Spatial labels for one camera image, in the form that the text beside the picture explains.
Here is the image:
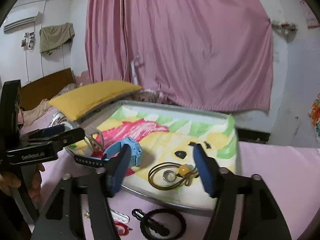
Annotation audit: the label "olive cord necklace yellow bead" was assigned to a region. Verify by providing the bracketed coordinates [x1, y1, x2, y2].
[148, 162, 201, 191]

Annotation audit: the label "black cord necklace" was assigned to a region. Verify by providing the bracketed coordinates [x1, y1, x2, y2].
[139, 208, 187, 240]

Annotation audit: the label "black clip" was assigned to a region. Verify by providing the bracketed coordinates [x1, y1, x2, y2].
[131, 208, 146, 220]

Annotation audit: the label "colourful figure wall sticker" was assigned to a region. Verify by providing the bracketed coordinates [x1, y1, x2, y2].
[309, 92, 320, 136]

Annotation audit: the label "wall photos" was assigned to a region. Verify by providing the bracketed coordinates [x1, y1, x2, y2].
[20, 32, 36, 51]

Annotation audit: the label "yellow pillow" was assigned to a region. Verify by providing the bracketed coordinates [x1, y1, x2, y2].
[48, 80, 143, 122]

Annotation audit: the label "blue wrist watch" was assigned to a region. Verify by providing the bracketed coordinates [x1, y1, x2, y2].
[74, 137, 143, 168]

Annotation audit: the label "colourful drawing paper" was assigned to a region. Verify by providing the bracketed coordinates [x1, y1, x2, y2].
[72, 104, 238, 203]

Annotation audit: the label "white air conditioner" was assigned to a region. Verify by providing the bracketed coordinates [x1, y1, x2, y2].
[3, 11, 42, 33]

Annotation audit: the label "silver ring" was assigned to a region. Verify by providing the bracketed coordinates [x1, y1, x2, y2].
[163, 169, 177, 183]

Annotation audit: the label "pink crumpled quilt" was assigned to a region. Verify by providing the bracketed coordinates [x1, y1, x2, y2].
[21, 83, 78, 126]

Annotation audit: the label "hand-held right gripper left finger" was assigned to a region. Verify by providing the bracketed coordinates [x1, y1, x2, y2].
[30, 145, 131, 240]

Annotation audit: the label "clear plastic watch strap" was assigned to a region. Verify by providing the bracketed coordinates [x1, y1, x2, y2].
[83, 127, 106, 153]

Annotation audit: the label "person's left hand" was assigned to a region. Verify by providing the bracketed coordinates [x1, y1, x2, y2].
[0, 164, 46, 203]

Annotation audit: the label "floral pillow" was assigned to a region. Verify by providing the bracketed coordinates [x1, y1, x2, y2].
[48, 111, 81, 131]

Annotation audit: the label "group of wall certificates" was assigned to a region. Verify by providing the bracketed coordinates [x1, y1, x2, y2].
[303, 2, 320, 28]

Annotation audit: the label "pink bed sheet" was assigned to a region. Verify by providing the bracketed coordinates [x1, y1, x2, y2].
[19, 105, 320, 240]

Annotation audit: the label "green hanging cloth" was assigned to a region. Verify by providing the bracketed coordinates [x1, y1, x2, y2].
[39, 22, 76, 56]

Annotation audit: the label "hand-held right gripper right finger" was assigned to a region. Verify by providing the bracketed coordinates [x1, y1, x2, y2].
[192, 144, 293, 240]

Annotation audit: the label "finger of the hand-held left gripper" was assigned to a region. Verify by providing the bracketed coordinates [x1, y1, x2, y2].
[21, 125, 67, 141]
[49, 127, 86, 151]

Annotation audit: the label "pink curtain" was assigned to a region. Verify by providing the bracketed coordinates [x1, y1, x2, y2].
[84, 0, 275, 113]

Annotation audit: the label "grey cardboard box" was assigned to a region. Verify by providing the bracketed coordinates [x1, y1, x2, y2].
[64, 99, 241, 212]

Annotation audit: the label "white hair clip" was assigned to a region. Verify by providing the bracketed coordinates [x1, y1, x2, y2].
[109, 208, 131, 224]

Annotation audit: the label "white desk lamp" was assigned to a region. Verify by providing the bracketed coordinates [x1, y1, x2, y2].
[130, 56, 141, 86]

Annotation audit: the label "wire wall rack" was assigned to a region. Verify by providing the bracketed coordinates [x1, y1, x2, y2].
[269, 18, 298, 35]

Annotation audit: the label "wooden headboard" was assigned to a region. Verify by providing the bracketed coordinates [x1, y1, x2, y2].
[20, 68, 76, 111]

